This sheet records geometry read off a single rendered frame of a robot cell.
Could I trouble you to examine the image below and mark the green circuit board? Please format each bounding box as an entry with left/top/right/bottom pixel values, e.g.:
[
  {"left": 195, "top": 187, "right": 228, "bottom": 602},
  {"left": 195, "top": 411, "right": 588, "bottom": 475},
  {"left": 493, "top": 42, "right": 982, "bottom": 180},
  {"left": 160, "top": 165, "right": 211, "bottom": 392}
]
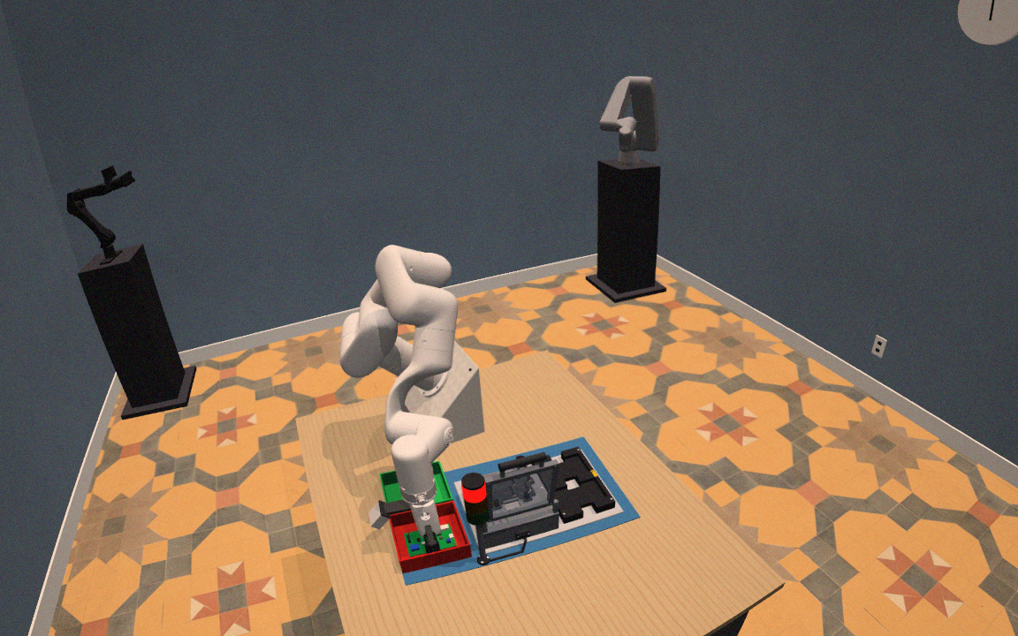
[{"left": 404, "top": 524, "right": 457, "bottom": 557}]

